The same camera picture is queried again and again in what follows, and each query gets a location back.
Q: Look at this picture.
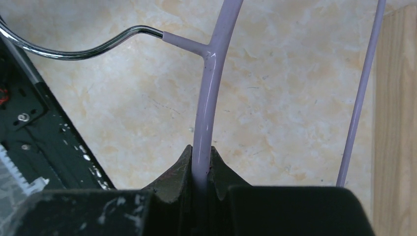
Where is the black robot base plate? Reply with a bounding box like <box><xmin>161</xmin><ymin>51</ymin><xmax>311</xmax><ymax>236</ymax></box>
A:
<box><xmin>0</xmin><ymin>40</ymin><xmax>114</xmax><ymax>196</ymax></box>

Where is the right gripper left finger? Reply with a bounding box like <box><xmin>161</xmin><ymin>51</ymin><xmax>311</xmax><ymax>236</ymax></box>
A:
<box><xmin>11</xmin><ymin>146</ymin><xmax>193</xmax><ymax>236</ymax></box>

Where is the purple hanger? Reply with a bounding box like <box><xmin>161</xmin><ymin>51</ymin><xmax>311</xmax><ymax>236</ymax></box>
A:
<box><xmin>0</xmin><ymin>0</ymin><xmax>386</xmax><ymax>189</ymax></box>

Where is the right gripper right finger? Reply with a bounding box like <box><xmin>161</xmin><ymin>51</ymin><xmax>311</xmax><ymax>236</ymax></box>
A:
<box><xmin>208</xmin><ymin>147</ymin><xmax>374</xmax><ymax>236</ymax></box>

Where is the wooden hanger rack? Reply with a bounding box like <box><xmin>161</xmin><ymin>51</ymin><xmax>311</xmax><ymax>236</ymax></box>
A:
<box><xmin>372</xmin><ymin>4</ymin><xmax>417</xmax><ymax>236</ymax></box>

